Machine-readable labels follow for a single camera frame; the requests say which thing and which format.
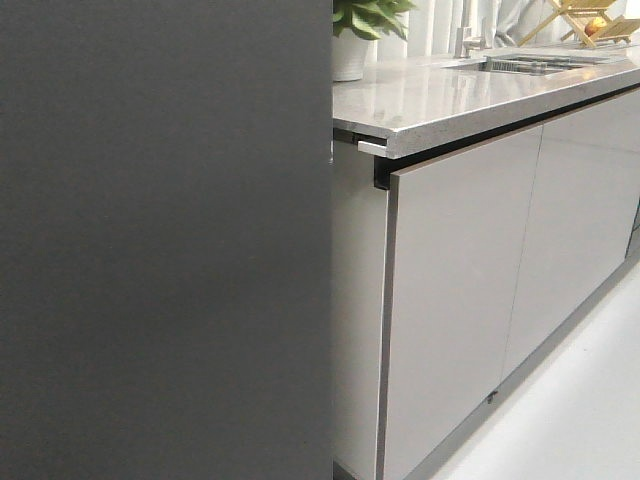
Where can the dark grey fridge door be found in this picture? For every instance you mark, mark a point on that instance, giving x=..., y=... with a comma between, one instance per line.
x=165, y=240

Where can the grey left cabinet door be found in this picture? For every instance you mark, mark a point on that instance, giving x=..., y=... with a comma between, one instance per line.
x=459, y=230

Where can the steel kitchen sink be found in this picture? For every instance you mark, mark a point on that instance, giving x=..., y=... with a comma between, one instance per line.
x=534, y=64

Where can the grey cabinet door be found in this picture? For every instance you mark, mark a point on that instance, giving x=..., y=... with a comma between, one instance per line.
x=459, y=230
x=584, y=201

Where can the grey stone countertop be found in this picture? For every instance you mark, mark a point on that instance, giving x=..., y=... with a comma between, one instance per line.
x=406, y=106

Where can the green potted plant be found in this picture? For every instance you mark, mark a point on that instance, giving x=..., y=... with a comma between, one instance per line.
x=369, y=19

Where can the wooden dish rack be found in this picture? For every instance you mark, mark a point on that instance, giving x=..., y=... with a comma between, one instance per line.
x=577, y=13

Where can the grey right cabinet door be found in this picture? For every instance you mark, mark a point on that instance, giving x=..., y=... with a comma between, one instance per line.
x=584, y=201

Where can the red yellow apple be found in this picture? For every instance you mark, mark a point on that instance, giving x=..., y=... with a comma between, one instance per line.
x=594, y=25

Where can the steel kitchen faucet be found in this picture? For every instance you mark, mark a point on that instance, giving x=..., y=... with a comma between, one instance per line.
x=465, y=41

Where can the white plant pot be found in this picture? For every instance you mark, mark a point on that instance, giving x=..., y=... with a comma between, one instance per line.
x=349, y=54

